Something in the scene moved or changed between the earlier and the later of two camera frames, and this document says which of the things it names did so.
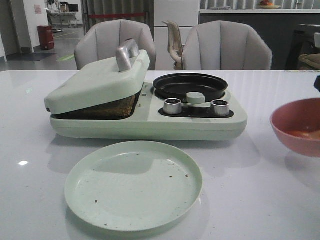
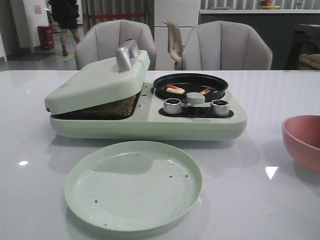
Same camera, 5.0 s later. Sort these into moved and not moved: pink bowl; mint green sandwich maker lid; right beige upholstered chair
Moved: pink bowl
Not moved: mint green sandwich maker lid; right beige upholstered chair
